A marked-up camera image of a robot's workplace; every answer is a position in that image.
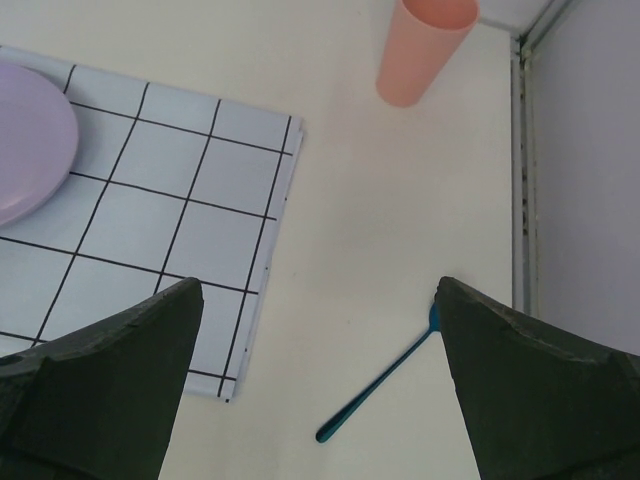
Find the blue checkered cloth placemat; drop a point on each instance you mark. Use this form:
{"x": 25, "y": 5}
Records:
{"x": 167, "y": 184}

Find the blue metallic spoon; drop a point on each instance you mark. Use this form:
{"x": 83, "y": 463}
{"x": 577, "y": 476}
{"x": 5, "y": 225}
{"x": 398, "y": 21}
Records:
{"x": 335, "y": 422}

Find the purple plastic plate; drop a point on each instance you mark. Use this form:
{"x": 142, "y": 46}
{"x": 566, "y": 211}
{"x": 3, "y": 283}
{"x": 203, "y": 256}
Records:
{"x": 39, "y": 140}

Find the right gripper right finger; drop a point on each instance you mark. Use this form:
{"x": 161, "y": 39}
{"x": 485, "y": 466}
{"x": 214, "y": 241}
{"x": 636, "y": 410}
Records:
{"x": 538, "y": 402}

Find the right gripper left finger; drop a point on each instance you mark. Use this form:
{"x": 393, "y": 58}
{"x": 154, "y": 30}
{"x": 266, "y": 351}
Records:
{"x": 101, "y": 402}

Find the pink plastic cup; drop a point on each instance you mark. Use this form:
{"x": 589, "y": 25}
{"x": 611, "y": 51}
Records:
{"x": 422, "y": 37}

